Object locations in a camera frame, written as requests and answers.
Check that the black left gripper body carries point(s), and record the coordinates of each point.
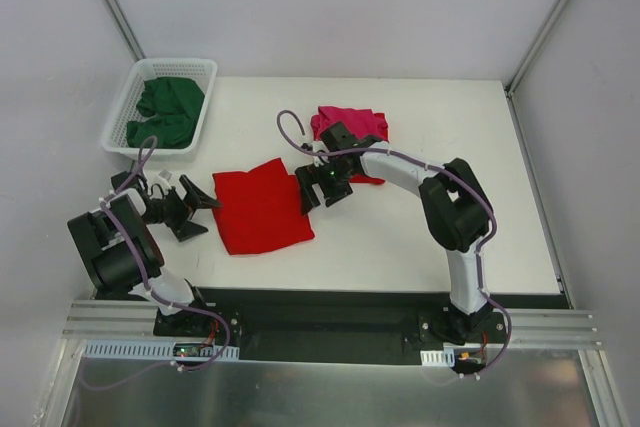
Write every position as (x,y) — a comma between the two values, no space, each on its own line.
(178,209)

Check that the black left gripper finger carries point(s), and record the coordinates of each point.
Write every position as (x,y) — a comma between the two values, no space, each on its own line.
(195,198)
(187,230)

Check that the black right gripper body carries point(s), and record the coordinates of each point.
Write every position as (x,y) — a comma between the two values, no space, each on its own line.
(320,186)

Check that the white plastic basket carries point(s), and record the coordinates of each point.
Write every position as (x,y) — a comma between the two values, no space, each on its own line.
(202,71)

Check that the pink t shirt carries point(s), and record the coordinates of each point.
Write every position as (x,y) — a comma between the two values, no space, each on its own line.
(360,122)

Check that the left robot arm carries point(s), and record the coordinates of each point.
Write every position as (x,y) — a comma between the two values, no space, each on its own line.
(121,256)

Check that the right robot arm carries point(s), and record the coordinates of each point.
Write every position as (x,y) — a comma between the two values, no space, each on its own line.
(458,213)

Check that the green t shirt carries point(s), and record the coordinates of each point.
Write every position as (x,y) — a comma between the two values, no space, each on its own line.
(170,107)

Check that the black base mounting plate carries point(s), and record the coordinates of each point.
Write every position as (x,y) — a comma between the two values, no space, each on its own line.
(377,328)

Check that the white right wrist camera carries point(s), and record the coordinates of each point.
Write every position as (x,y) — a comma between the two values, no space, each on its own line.
(313,145)

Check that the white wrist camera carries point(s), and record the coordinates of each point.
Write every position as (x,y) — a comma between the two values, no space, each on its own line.
(164,177)
(313,145)

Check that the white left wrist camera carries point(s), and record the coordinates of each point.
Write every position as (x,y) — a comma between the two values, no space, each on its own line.
(164,177)

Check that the aluminium front rail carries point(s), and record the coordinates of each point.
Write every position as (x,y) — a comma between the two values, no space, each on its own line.
(526,320)

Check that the left white cable duct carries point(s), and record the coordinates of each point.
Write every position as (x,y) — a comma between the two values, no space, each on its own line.
(158,351)

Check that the white cable duct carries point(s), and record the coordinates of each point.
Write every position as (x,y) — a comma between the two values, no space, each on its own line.
(438,358)
(158,351)

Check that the right white cable duct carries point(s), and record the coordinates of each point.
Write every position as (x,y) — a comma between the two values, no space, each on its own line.
(438,358)

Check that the left aluminium frame post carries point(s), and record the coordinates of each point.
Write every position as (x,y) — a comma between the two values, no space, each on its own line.
(123,26)

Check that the aluminium frame post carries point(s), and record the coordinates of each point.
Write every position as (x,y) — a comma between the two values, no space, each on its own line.
(123,26)
(536,46)

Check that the right aluminium frame post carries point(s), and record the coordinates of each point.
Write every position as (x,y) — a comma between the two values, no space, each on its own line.
(536,46)

